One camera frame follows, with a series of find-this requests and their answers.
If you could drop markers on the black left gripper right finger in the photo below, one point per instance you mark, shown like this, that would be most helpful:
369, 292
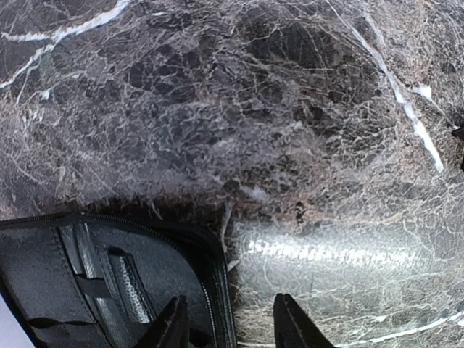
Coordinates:
292, 326

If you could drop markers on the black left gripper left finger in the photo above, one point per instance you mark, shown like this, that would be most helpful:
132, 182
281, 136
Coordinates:
171, 328

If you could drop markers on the black zippered tool case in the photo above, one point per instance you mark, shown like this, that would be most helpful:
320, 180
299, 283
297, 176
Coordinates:
88, 280

